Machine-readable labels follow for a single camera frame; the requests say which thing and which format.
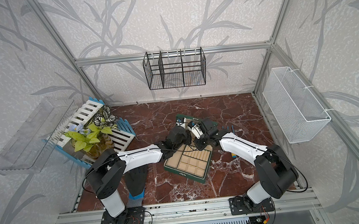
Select green jewelry box beige lining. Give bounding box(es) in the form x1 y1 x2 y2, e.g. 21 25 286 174
164 114 213 184

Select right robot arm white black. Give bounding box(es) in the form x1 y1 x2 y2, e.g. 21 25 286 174
187 118 301 205

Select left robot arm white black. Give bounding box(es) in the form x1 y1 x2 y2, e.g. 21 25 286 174
85 126 192 218

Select black glove blue cuff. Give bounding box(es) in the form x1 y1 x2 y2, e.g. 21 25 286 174
124 165 148 200

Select green plant in amber vase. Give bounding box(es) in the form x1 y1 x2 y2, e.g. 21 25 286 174
64 105 118 160

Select white blue slatted fence stand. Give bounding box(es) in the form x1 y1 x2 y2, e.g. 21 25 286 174
55 98 136 169

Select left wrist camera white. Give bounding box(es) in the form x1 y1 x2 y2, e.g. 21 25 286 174
176 118 189 129

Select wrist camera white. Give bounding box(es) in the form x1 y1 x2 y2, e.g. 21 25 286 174
176 118 189 129
187 120 203 139

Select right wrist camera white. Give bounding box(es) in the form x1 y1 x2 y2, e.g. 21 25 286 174
187 120 203 139

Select black wire wall basket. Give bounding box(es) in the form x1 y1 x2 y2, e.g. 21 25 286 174
142 47 207 91

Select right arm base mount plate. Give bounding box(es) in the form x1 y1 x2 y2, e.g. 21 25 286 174
229 196 275 215

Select white mesh wall basket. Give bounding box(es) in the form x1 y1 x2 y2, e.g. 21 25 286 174
263 67 331 143

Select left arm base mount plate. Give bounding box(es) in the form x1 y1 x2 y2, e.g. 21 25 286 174
101 206 145 224

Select clear acrylic wall shelf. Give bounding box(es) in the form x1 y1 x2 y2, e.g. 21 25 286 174
0 97 78 176

